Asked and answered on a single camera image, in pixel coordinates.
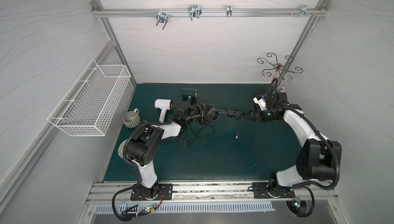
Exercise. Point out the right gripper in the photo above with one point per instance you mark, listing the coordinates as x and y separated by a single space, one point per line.
254 114

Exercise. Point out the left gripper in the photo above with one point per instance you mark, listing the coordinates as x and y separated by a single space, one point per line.
201 113

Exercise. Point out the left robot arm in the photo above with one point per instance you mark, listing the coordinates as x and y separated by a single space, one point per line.
142 145

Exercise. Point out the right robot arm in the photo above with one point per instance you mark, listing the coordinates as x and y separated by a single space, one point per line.
318 162

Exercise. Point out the dark green hair dryer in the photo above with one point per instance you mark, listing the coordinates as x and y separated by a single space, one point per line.
189 94

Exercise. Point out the white hair dryer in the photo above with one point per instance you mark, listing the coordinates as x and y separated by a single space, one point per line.
163 105

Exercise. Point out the green table mat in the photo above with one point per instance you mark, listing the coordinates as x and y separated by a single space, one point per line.
233 150

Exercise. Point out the clear wine glass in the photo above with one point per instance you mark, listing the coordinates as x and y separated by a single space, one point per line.
281 89

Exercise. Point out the metal glass holder stand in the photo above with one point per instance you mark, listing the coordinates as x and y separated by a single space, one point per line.
277 71

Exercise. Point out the striped ceramic mug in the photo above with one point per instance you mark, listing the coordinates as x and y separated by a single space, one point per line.
132 119

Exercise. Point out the patterned ceramic bowl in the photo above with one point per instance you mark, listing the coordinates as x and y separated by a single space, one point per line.
121 149

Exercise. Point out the white vent strip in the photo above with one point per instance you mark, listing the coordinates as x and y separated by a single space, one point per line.
193 207

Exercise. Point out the small metal clamp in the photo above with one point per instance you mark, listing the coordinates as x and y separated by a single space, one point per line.
229 11

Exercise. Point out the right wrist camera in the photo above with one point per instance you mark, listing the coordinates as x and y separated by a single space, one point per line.
261 103

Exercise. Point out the metal u-bolt bracket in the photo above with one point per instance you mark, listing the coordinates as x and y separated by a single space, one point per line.
194 11

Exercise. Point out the metal hook bracket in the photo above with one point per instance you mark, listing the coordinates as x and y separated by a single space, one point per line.
162 18

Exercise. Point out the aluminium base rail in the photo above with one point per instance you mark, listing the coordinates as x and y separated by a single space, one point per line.
200 191

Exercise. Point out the white wire basket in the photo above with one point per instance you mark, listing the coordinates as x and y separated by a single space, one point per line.
89 106

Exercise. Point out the metal bolt bracket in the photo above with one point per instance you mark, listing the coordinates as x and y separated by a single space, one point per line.
304 12

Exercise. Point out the aluminium top rail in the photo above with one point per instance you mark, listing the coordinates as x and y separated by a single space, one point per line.
206 12

